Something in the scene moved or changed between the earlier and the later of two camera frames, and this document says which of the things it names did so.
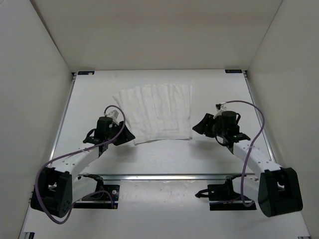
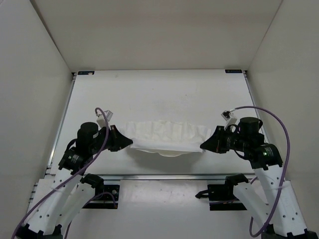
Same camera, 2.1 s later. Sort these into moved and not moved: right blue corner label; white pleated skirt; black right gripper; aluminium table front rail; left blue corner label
Moved: white pleated skirt; black right gripper
Not moved: right blue corner label; left blue corner label; aluminium table front rail
